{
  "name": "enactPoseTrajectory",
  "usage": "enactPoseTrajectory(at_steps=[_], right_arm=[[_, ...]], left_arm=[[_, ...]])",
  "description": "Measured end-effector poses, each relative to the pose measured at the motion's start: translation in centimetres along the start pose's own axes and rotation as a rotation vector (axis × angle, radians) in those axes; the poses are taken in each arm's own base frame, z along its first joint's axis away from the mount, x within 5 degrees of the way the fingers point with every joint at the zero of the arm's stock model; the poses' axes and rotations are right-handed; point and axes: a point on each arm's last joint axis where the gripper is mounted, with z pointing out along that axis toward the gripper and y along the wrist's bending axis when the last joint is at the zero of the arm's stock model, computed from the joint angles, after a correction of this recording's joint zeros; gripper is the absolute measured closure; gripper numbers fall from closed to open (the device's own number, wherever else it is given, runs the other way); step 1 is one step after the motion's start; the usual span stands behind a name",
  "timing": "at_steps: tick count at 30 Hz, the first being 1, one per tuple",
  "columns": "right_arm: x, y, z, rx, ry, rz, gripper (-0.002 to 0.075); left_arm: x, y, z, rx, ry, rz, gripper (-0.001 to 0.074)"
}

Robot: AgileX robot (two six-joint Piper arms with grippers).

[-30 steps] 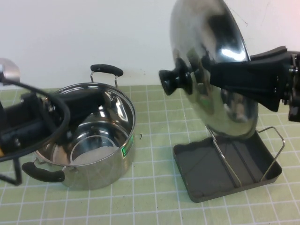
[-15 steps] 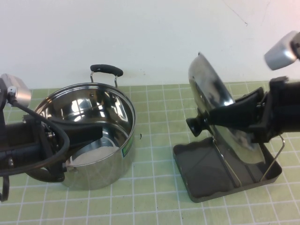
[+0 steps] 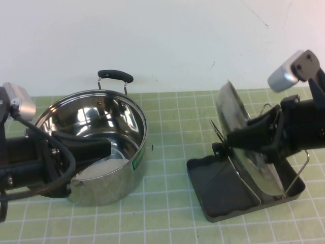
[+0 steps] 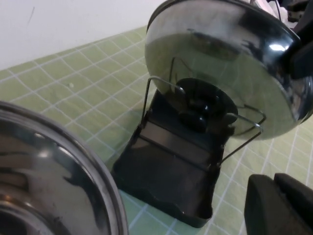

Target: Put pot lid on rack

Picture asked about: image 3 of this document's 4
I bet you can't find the stainless steel pot lid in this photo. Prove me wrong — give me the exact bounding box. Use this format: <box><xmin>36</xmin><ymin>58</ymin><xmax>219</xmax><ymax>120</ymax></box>
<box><xmin>212</xmin><ymin>80</ymin><xmax>285</xmax><ymax>201</ymax></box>

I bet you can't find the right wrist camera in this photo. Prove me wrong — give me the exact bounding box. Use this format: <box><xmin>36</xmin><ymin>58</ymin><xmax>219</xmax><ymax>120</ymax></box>
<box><xmin>267</xmin><ymin>49</ymin><xmax>325</xmax><ymax>102</ymax></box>

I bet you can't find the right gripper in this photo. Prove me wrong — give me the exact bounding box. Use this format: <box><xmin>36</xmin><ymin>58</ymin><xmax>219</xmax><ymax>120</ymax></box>
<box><xmin>226</xmin><ymin>95</ymin><xmax>306</xmax><ymax>164</ymax></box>

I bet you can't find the green checked tablecloth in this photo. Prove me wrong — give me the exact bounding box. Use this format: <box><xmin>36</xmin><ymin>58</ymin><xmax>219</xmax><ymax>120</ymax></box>
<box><xmin>0</xmin><ymin>86</ymin><xmax>325</xmax><ymax>244</ymax></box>

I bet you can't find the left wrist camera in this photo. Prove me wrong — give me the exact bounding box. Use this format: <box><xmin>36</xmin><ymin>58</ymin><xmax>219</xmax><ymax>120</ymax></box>
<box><xmin>2</xmin><ymin>81</ymin><xmax>37</xmax><ymax>123</ymax></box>

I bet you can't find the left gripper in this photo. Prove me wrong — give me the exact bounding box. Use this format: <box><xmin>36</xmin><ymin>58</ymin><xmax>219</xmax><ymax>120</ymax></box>
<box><xmin>25</xmin><ymin>126</ymin><xmax>113</xmax><ymax>199</ymax></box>

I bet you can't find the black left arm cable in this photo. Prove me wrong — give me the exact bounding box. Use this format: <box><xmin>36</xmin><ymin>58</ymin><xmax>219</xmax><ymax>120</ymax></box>
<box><xmin>0</xmin><ymin>100</ymin><xmax>77</xmax><ymax>202</ymax></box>

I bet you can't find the stainless steel cooking pot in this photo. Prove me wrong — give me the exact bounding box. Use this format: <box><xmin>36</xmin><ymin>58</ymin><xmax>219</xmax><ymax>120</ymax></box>
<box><xmin>32</xmin><ymin>70</ymin><xmax>148</xmax><ymax>207</ymax></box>

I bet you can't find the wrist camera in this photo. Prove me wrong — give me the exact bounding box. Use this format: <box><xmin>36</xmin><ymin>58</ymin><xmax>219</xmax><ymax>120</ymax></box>
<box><xmin>2</xmin><ymin>81</ymin><xmax>37</xmax><ymax>123</ymax></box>
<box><xmin>267</xmin><ymin>49</ymin><xmax>325</xmax><ymax>102</ymax></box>

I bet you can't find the wire lid rack with tray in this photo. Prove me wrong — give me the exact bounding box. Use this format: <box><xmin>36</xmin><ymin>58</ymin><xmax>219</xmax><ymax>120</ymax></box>
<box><xmin>186</xmin><ymin>103</ymin><xmax>311</xmax><ymax>224</ymax></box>

